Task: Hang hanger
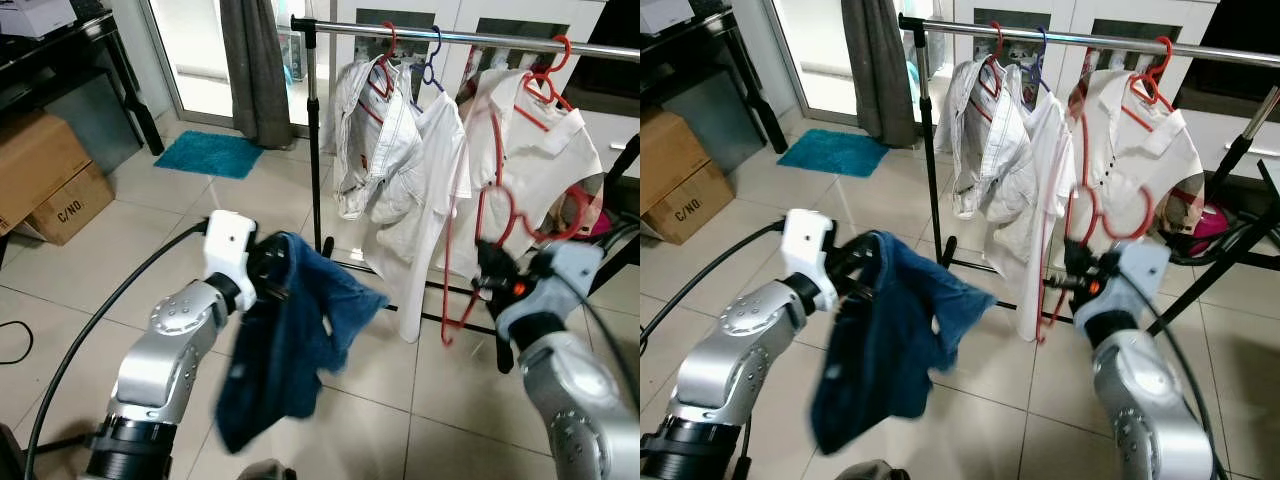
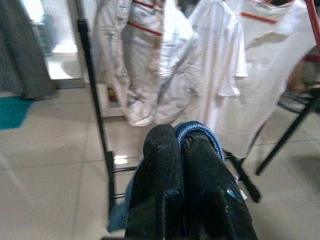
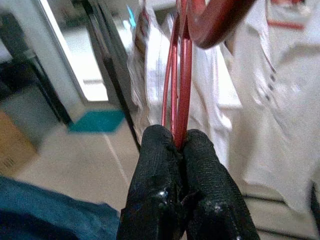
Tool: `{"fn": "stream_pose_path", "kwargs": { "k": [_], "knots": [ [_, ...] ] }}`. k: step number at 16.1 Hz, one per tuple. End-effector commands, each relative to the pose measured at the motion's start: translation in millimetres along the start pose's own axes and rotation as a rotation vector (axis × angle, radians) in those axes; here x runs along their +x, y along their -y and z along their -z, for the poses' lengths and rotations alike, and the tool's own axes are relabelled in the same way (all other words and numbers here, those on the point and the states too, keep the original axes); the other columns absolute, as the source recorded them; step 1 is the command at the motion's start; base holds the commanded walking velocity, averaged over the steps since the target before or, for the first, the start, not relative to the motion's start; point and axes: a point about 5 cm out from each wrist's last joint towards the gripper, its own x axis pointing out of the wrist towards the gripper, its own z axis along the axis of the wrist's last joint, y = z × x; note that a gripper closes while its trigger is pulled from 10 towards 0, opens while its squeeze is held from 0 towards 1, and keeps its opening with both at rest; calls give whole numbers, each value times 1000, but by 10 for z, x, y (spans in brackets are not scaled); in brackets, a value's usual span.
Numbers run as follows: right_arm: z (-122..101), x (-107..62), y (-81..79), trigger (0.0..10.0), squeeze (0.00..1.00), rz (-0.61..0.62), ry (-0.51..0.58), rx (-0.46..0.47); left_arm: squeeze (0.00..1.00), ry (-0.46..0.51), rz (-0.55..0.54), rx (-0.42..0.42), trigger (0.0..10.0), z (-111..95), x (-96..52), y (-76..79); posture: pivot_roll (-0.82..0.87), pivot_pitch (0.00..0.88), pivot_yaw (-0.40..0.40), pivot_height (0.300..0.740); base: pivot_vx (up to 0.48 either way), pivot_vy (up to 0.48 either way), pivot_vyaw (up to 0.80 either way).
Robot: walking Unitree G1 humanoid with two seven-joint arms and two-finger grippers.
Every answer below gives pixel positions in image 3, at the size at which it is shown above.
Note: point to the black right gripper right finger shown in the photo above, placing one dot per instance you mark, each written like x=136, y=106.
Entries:
x=212, y=190

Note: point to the teal floor mat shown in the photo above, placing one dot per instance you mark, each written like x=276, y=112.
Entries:
x=97, y=121

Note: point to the brown cardboard box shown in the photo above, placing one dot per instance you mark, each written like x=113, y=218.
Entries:
x=15, y=145

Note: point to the white hanging garment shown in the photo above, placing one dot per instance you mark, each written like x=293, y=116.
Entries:
x=275, y=125
x=152, y=62

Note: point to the red plastic clothes hanger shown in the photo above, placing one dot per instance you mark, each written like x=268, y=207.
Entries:
x=185, y=87

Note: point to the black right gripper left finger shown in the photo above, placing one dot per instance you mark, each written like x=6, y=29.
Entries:
x=152, y=175

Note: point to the glass door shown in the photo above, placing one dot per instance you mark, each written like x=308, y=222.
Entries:
x=82, y=62

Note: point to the blue cloth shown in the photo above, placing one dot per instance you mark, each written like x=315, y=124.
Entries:
x=50, y=215

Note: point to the black clothes rack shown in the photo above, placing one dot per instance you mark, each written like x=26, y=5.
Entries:
x=112, y=75

